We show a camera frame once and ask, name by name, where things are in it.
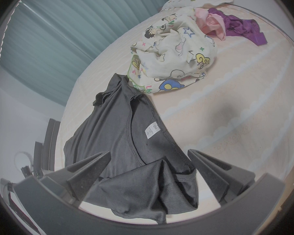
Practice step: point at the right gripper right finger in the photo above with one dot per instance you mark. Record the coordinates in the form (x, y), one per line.
(215, 174)

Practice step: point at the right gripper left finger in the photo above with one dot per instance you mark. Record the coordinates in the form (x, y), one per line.
(88, 172)

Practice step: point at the black T-shirt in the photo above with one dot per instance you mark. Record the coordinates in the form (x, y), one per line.
(117, 136)

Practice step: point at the bed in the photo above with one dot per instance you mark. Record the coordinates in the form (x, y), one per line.
(247, 94)

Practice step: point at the white printed pyjama top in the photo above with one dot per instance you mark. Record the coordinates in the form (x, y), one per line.
(176, 52)

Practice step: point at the blue-green curtain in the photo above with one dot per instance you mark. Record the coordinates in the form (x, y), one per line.
(63, 33)

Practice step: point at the pink garment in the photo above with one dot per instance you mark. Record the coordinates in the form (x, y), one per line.
(210, 24)

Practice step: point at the purple garment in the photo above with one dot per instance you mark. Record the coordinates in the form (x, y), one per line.
(237, 26)

